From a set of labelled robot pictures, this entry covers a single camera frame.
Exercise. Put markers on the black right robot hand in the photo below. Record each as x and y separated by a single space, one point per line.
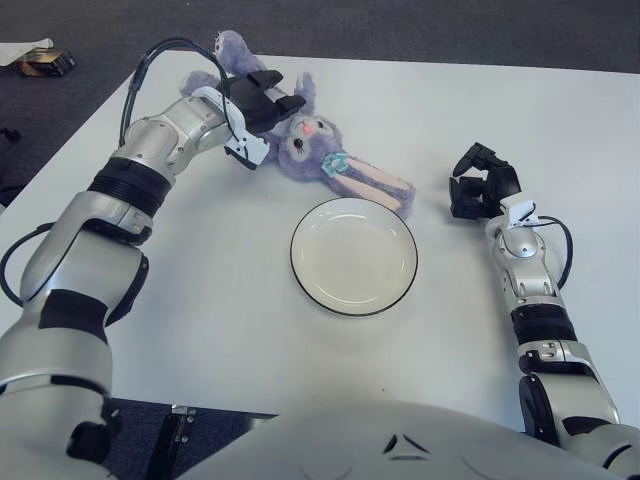
500 182

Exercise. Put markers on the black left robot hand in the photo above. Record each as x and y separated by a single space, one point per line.
255 102

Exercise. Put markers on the purple plush bunny doll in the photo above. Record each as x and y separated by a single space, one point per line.
310 150

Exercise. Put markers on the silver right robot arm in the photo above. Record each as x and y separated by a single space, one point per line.
525 280

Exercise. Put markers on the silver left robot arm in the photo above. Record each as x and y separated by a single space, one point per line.
65 280

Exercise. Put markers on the white plate with black rim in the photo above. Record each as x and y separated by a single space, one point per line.
352 257

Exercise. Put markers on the black and yellow box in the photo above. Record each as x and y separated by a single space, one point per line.
50 65

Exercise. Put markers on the black office chair base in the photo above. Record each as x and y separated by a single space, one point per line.
10 134

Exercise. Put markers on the grey robot torso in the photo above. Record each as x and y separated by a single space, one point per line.
350 440

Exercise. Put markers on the black table leg bracket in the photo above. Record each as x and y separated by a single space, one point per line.
170 435

